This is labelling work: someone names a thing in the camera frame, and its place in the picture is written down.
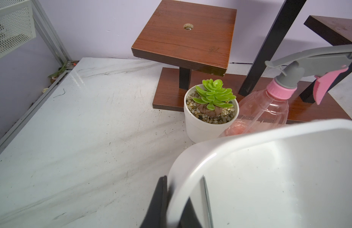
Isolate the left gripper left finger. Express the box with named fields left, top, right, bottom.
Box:
left=140, top=176, right=168, bottom=228

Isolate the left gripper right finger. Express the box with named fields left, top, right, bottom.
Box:
left=178, top=199, right=202, bottom=228

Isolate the white plastic storage box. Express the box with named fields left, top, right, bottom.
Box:
left=166, top=119, right=352, bottom=228

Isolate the potted green succulent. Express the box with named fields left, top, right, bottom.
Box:
left=184, top=79, right=239, bottom=143

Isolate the pink spray bottle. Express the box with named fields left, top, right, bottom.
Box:
left=221, top=44, right=352, bottom=137

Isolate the brown wooden tiered stand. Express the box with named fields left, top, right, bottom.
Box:
left=131, top=0, right=352, bottom=124

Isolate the white mesh lower shelf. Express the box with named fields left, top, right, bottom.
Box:
left=0, top=0, right=36, bottom=58

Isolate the aluminium frame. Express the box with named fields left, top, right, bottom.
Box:
left=0, top=1, right=71, bottom=144

